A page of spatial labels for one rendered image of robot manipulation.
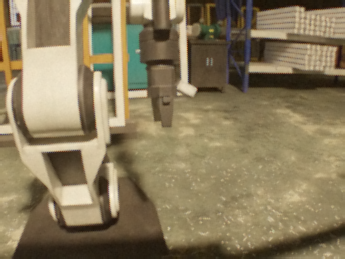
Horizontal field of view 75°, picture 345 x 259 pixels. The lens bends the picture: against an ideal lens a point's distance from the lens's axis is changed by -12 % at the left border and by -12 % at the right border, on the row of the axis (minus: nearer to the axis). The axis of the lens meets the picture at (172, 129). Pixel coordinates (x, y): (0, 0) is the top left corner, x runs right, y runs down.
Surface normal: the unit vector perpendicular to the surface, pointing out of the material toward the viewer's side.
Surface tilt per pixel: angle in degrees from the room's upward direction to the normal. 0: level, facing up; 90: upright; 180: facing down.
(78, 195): 30
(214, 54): 90
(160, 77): 79
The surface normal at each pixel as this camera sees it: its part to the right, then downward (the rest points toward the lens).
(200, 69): 0.19, 0.33
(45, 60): 0.21, 0.08
